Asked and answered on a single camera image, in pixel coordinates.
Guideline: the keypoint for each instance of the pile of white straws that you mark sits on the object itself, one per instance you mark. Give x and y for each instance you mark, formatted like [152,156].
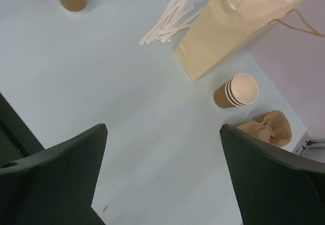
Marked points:
[177,16]

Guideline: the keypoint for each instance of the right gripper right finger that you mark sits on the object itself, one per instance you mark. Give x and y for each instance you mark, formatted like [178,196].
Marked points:
[272,185]

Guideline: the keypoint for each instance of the stack of paper cups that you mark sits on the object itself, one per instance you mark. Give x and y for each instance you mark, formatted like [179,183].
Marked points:
[241,90]

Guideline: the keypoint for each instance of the brown paper coffee cup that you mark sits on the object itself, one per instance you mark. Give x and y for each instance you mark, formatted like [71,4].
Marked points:
[74,5]

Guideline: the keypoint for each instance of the brown pulp cup carriers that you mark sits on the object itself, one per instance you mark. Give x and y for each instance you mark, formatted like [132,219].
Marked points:
[272,127]

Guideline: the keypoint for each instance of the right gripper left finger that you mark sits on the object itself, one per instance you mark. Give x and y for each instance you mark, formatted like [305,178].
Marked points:
[56,185]

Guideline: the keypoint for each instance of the tan paper bag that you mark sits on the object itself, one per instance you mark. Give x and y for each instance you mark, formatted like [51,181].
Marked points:
[224,26]

